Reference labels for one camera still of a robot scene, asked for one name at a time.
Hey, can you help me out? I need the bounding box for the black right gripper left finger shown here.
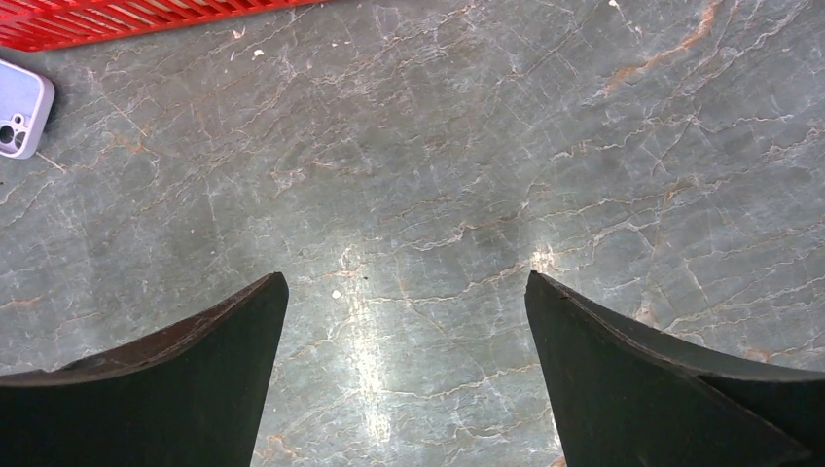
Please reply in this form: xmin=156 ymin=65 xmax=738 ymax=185
xmin=1 ymin=272 xmax=289 ymax=466

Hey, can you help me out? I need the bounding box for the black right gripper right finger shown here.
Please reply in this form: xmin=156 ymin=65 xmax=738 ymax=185
xmin=524 ymin=271 xmax=824 ymax=466

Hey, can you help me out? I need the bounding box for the lilac phone case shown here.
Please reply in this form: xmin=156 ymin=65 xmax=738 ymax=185
xmin=1 ymin=60 xmax=55 ymax=160

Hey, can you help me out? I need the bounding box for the red plastic shopping basket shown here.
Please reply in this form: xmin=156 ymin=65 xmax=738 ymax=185
xmin=1 ymin=0 xmax=315 ymax=52

